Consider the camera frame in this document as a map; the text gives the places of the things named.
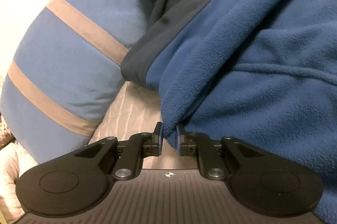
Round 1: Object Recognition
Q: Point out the blue fleece zip jacket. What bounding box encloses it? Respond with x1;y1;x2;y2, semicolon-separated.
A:
121;0;336;223

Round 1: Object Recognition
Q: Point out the grey quilted bed cover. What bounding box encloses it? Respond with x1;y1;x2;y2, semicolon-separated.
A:
0;80;180;223

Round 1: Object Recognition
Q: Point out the left blue striped pillow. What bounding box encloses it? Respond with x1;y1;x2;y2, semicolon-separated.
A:
1;0;152;163

